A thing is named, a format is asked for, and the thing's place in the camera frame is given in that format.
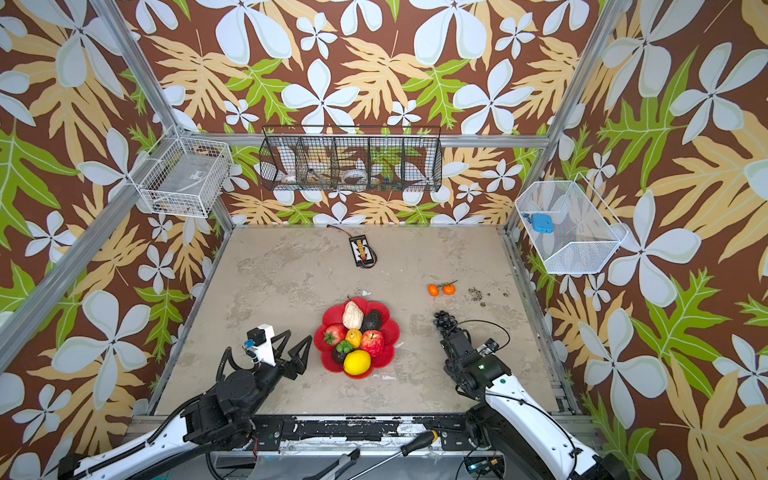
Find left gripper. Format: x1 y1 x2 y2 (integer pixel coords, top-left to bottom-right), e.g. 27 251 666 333
244 330 311 421

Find yellow lemon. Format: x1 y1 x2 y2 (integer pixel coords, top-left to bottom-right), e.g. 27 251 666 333
343 349 372 377

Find yellow wrinkled pear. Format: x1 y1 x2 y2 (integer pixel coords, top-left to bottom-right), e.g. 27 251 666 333
345 329 362 349

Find red flower-shaped fruit bowl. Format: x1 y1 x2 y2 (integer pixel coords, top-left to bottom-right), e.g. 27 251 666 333
314 298 400 379

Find dark avocado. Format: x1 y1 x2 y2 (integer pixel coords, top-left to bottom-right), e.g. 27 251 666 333
360 309 383 333

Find dark purple mangosteen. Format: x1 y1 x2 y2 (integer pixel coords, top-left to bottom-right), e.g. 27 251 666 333
331 340 356 366

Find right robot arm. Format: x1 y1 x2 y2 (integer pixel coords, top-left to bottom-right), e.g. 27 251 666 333
438 325 629 479

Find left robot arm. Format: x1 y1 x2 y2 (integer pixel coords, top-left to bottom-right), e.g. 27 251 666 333
56 328 313 479

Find black grape bunch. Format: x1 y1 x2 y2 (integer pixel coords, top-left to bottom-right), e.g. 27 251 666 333
433 310 458 338

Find orange tangerines on twig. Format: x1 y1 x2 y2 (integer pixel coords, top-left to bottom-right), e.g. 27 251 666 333
427 280 457 297

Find blue object in basket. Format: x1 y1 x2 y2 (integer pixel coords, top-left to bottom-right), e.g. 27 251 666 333
527 213 555 234

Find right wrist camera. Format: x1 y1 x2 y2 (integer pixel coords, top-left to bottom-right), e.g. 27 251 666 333
477 338 500 357

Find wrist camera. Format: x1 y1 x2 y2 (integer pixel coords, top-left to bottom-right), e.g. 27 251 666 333
242 324 276 366
477 338 500 357

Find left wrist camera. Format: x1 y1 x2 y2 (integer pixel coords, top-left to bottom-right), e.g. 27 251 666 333
242 324 276 366

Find black-handled screwdriver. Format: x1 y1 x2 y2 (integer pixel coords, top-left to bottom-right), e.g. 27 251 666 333
349 430 440 480

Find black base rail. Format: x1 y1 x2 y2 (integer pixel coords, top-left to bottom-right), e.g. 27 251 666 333
246 413 470 453

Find white wire basket right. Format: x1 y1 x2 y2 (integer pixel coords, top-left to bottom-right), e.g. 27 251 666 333
515 180 629 276

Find white wire basket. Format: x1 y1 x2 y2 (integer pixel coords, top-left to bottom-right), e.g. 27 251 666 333
515 180 629 276
133 137 233 218

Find aluminium frame post back right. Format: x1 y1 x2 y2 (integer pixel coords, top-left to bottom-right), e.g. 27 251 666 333
503 0 625 232

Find aluminium frame post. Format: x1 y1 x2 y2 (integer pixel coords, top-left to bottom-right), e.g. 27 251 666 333
503 0 625 232
91 1 234 233

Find white wire basket left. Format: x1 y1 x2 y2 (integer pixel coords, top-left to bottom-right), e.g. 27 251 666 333
133 137 233 218

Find black wire basket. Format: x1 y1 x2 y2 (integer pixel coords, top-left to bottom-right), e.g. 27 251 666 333
256 125 444 192

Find aluminium frame post back left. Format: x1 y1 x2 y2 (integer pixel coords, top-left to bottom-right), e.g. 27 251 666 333
91 1 234 233

